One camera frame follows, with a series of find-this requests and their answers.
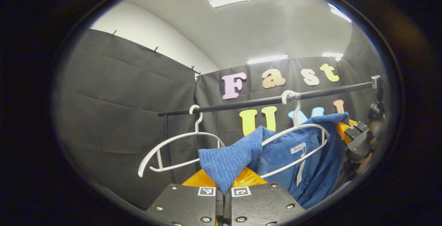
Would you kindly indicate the black tripod mount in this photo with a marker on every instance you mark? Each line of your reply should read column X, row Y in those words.
column 378, row 110

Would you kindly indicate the black backdrop cloth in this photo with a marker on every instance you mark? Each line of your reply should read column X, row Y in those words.
column 114, row 108

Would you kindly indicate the black metal clothes rack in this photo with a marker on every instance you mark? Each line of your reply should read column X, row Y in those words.
column 241, row 103

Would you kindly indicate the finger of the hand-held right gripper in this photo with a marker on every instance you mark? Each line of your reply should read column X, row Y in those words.
column 352, row 131

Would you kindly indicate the white plastic hanger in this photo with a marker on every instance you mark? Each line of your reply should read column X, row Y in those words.
column 197, row 124
column 296, row 115

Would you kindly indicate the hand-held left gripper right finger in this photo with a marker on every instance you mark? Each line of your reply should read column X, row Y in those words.
column 259, row 205

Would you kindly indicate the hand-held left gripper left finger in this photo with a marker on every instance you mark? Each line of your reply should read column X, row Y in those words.
column 186, row 205

